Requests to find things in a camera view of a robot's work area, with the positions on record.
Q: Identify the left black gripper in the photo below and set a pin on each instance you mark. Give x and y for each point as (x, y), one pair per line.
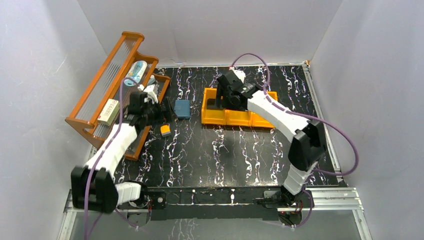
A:
(162, 112)

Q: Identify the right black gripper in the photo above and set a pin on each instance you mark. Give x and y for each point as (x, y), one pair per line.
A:
(222, 91)

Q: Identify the blue card holder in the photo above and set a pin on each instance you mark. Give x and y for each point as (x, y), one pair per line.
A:
(182, 109)

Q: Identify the yellow three-compartment bin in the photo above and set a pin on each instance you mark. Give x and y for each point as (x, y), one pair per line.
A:
(227, 117)

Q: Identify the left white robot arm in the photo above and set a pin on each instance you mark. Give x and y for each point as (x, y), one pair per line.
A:
(92, 185)

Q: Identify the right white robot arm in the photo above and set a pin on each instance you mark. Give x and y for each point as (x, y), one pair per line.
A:
(306, 137)

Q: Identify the yellow grey eraser block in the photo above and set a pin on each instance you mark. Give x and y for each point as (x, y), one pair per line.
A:
(165, 130)

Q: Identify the small grey blue item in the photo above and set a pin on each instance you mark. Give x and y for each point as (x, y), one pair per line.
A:
(151, 81)

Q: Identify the light blue oval case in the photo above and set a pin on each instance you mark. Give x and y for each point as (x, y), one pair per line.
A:
(135, 73)

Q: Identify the orange wooden shelf rack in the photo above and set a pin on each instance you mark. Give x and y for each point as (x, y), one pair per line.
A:
(105, 85)

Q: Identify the white red small box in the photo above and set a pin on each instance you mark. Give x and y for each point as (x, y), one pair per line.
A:
(109, 112)

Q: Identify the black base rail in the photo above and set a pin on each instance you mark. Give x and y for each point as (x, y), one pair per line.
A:
(237, 202)

